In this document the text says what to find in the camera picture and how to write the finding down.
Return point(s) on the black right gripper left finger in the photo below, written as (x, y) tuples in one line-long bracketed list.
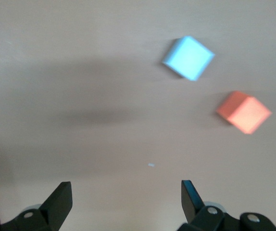
[(56, 207)]

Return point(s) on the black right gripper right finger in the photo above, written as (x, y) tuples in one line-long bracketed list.
[(195, 211)]

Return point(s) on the orange foam cube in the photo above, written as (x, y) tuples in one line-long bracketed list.
[(245, 113)]

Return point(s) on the brown table cover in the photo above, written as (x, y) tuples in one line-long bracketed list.
[(80, 72)]

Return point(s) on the blue foam cube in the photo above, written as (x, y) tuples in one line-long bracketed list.
[(188, 59)]

